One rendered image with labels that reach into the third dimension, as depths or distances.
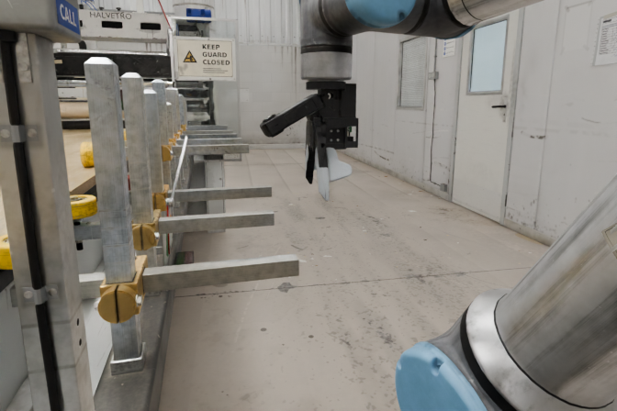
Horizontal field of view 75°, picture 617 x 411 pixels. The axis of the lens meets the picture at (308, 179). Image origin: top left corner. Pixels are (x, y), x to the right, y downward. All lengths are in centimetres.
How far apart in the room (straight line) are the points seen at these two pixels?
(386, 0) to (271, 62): 924
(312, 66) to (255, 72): 907
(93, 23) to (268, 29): 649
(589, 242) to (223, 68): 318
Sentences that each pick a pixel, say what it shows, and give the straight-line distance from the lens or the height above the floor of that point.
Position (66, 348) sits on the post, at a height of 91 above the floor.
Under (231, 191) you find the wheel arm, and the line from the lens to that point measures 117.
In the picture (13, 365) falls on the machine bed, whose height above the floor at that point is 67.
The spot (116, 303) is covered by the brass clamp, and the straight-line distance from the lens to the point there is 65.
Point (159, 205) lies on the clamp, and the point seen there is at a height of 84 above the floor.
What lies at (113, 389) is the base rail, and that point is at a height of 70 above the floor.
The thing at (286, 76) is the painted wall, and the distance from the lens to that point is 982.
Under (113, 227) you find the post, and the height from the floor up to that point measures 93.
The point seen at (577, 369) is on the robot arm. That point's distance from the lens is 40.
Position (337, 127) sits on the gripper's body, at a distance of 71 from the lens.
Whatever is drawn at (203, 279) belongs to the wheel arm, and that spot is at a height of 82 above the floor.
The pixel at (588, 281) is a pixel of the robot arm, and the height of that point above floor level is 98.
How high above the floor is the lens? 110
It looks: 11 degrees down
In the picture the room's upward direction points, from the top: straight up
